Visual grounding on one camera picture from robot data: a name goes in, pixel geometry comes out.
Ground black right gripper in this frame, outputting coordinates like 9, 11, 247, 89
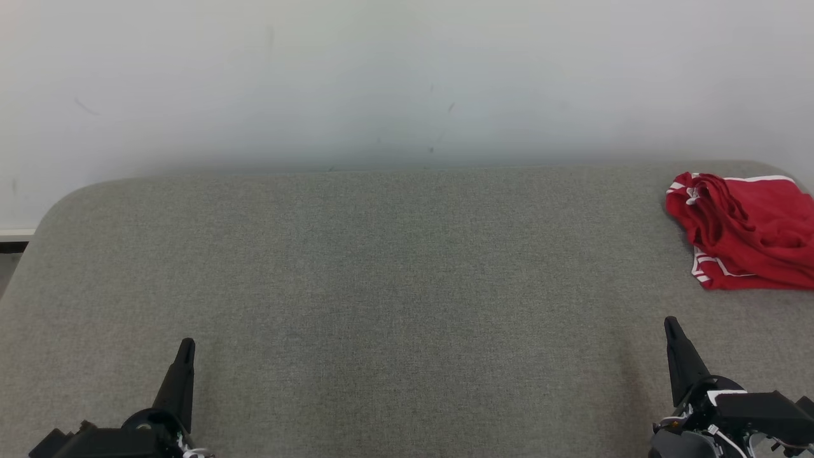
649, 316, 752, 458

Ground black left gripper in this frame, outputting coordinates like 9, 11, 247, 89
76, 338, 196, 458

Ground red basketball jersey with number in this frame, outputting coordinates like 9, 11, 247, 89
692, 245, 814, 292

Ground red and white shorts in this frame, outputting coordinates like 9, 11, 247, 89
665, 172, 814, 268

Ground white and black baseboard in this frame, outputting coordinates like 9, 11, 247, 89
0, 230, 36, 254

